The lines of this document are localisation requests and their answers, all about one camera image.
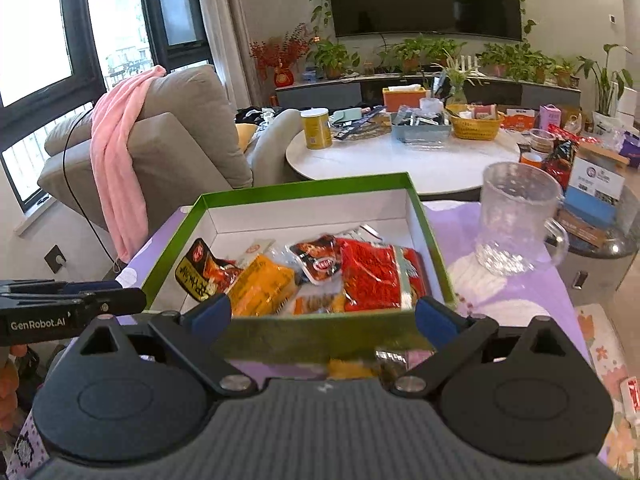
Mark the grey sofa armchair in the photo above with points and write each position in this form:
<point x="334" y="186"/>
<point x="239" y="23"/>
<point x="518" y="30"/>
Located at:
<point x="184" y="144"/>

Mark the pink small box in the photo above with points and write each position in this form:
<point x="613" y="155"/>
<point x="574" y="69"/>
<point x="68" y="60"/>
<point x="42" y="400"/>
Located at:
<point x="549" y="115"/>

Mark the red white sauce packet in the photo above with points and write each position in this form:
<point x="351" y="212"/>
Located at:
<point x="319" y="259"/>

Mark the orange tissue box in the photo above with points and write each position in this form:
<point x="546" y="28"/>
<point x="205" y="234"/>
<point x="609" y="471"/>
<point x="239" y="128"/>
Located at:
<point x="410" y="95"/>

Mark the yellow wicker basket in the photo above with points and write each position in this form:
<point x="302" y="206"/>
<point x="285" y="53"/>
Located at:
<point x="472" y="129"/>

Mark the green cardboard box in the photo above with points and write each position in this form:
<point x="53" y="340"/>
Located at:
<point x="312" y="326"/>

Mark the red berry flower vase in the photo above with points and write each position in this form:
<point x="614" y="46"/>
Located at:
<point x="277" y="55"/>

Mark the tall leafy potted plant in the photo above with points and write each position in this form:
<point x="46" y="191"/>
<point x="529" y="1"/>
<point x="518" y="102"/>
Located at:
<point x="610" y="84"/>

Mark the black yellow snack packet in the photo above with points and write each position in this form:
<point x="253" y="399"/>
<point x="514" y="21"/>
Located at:
<point x="202" y="275"/>

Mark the purple tablecloth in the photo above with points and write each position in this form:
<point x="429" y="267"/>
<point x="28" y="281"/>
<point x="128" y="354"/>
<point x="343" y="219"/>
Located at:
<point x="510" y="301"/>

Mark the white round coffee table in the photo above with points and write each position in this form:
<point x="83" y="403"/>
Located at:
<point x="454" y="168"/>

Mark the orange snack bag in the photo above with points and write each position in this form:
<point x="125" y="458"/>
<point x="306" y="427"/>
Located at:
<point x="263" y="288"/>

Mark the blue grey tray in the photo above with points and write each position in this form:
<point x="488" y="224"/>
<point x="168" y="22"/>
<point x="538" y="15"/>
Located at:
<point x="416" y="126"/>

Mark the yellow tin can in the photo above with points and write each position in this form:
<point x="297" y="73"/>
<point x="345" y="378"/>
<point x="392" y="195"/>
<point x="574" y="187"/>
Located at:
<point x="316" y="127"/>

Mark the clear glass mug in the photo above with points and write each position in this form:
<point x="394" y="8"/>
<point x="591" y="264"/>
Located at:
<point x="518" y="230"/>

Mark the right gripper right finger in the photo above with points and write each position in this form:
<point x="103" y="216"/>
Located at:
<point x="466" y="348"/>

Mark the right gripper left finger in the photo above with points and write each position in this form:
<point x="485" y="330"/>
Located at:
<point x="168" y="354"/>

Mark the pink towel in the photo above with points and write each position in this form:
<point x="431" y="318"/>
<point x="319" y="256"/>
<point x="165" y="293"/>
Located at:
<point x="119" y="190"/>

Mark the red checkered snack bag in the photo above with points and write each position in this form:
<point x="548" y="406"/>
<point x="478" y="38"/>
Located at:
<point x="380" y="277"/>

